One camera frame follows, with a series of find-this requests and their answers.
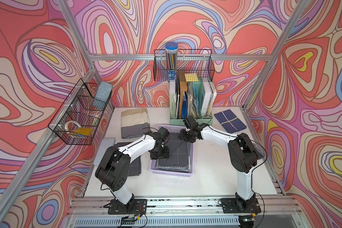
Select yellow card in basket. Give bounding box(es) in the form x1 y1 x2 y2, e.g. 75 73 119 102
70 127 93 138

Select yellow sticky note pad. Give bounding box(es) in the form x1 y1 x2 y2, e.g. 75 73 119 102
184 73 199 82

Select black wire basket on back wall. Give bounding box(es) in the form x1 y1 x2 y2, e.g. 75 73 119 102
153 48 215 81

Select plain grey pillowcase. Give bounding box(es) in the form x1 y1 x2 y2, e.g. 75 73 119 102
154 163 192 173

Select grey checked pillowcase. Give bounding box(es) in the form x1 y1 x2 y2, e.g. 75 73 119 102
114 142 142 177
156 133 190 166

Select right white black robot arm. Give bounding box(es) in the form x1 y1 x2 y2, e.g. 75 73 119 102
179 117 262 201

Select beige grey striped folded cloth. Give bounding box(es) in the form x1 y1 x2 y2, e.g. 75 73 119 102
121 108 150 139

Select aluminium front rail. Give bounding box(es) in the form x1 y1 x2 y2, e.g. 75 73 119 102
60 195 309 228

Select grey blue sponge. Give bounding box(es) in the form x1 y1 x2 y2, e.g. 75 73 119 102
95 81 113 102

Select mint green file organizer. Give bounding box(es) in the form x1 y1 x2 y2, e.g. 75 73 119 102
169 78 214 127

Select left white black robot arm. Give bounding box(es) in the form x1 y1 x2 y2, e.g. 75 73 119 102
95 127 170 207

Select books and folders in organizer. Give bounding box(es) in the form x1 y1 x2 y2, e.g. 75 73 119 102
169 80 217 125

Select lilac perforated plastic basket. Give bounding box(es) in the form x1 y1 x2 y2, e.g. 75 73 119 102
150 124 194 177

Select pale grey flat case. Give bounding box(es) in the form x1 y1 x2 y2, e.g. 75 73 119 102
93 137 116 166

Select clear tape roll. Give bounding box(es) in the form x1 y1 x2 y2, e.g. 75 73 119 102
64 121 82 132

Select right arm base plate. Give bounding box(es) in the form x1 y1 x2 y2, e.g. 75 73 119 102
219 197 262 214

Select black wire basket on left wall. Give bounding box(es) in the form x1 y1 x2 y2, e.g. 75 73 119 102
48 79 112 145

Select small dark grey flat case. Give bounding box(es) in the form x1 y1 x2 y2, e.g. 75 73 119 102
253 143 266 160

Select blue pencil tube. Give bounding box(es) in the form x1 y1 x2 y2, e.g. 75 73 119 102
165 42 178 80

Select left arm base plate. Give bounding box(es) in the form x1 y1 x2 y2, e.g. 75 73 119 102
103 199 147 215

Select navy cloth yellow stripe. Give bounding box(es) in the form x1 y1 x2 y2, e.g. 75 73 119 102
214 110 247 134

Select black wire basket on wall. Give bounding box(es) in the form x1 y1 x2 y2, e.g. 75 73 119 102
153 48 215 81
48 79 112 145

